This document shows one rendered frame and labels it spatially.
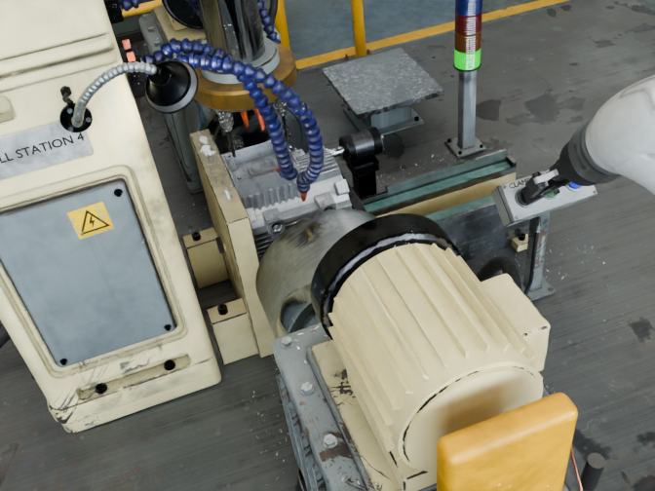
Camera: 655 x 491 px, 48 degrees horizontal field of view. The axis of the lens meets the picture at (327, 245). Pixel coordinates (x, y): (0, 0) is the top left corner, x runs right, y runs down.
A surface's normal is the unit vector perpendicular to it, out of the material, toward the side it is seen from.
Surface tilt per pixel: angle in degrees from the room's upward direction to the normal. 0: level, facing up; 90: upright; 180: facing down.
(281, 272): 47
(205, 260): 90
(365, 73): 0
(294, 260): 32
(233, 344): 90
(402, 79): 0
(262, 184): 90
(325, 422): 0
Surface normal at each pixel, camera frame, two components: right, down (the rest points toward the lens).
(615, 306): -0.11, -0.74
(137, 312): 0.34, 0.60
